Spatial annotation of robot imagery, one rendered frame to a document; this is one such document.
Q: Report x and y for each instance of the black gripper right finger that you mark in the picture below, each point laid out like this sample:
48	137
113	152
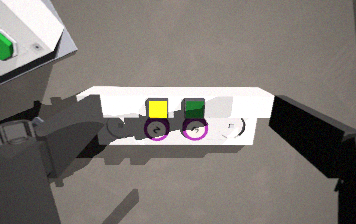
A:
326	143

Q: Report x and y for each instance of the magenta screw cap with number 3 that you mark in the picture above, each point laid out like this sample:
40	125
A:
195	129

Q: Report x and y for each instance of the magenta round cap with white number 2 top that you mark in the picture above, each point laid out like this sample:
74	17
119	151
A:
156	129

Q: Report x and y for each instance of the white tray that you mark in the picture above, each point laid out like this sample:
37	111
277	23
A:
230	112

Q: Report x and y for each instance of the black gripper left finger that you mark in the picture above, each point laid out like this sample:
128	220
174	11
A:
25	194

